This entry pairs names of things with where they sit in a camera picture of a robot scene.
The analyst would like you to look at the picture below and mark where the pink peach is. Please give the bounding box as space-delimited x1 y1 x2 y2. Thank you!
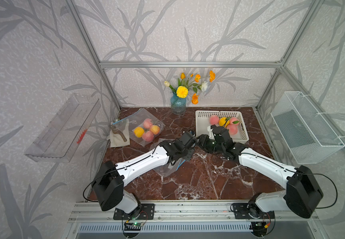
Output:
142 130 154 142
143 118 153 129
226 123 238 136
229 117 240 124
209 115 220 125

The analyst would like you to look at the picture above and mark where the clear zip-top bag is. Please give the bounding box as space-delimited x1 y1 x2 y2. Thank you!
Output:
150 138 188 178
112 108 165 146

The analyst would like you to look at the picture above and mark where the white perforated plastic basket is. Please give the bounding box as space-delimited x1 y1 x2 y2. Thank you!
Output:
195 110 249 143

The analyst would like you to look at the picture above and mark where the yellow peach with leaf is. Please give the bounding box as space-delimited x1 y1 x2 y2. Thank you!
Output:
133 126 145 138

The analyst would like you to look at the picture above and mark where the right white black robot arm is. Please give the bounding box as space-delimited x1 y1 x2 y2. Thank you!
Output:
197 126 323 219

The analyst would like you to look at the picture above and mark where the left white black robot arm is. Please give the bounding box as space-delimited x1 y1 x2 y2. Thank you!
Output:
91 132 197 215

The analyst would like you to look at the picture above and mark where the yellow peach left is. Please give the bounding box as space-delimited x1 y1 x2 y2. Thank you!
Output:
218 117 230 127

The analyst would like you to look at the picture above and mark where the blue glass vase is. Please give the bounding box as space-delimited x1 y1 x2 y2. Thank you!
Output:
170 93 186 115

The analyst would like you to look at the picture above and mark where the orange yellow flower bouquet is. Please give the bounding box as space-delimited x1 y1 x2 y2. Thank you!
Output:
164 70 216 105

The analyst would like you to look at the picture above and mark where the brown wooden brush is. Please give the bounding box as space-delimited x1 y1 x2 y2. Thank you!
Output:
111 124 128 142

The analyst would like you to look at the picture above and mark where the left circuit board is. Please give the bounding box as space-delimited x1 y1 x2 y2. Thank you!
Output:
124 221 142 231

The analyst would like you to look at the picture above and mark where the circuit board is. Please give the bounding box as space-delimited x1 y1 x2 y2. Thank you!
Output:
250 222 268 233
124 221 142 231

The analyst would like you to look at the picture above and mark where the right circuit board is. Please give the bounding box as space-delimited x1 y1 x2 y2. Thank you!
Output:
250 222 268 233

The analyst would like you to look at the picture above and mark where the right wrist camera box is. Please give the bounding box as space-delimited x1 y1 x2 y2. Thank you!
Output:
207 126 214 139

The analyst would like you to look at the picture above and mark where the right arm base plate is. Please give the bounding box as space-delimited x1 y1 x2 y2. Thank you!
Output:
230 203 276 220

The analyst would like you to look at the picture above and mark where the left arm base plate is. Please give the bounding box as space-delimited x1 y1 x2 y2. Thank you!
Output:
113 203 155 221

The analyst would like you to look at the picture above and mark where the white wire mesh basket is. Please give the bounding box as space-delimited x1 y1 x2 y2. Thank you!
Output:
271 91 345 164

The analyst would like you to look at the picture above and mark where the aluminium frame rail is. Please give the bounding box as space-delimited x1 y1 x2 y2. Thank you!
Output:
68 200 319 223

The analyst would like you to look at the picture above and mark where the clear plastic wall tray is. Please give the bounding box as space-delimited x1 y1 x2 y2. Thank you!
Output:
24 93 101 163

